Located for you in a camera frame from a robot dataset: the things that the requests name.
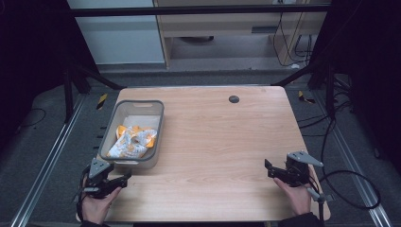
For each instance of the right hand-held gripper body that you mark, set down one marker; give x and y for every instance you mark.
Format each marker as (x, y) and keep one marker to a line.
(299, 170)

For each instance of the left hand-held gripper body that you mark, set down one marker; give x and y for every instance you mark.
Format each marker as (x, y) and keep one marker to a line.
(98, 171)

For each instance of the person's right hand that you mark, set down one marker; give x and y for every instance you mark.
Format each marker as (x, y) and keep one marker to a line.
(296, 197)

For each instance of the person's left hand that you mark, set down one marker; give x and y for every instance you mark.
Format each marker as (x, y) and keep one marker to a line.
(96, 208)

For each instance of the orange and white snack packet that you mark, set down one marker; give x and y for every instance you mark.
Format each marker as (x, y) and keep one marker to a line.
(132, 143)

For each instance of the grey plastic bin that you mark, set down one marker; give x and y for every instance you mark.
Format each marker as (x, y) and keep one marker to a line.
(126, 116)

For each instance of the yellow and black tape strip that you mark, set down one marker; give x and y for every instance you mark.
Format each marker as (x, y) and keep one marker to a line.
(101, 101)
(305, 98)

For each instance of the round grey table grommet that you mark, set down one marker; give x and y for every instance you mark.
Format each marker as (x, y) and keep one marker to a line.
(234, 99)

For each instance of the black metal stand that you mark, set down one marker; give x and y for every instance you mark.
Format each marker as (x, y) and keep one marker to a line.
(71, 91)
(327, 85)

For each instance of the white cabinet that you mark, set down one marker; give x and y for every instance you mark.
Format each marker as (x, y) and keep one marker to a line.
(123, 38)

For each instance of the light wooden shelf unit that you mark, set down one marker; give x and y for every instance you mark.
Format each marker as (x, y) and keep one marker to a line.
(220, 28)

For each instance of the grey bracket on black rod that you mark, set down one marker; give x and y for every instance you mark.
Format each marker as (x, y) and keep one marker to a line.
(321, 198)

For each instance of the aluminium floor rail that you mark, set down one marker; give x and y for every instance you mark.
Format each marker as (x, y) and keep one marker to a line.
(47, 164)
(353, 164)

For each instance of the black horizontal frame bar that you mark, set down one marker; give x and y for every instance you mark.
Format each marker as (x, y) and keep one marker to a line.
(189, 10)

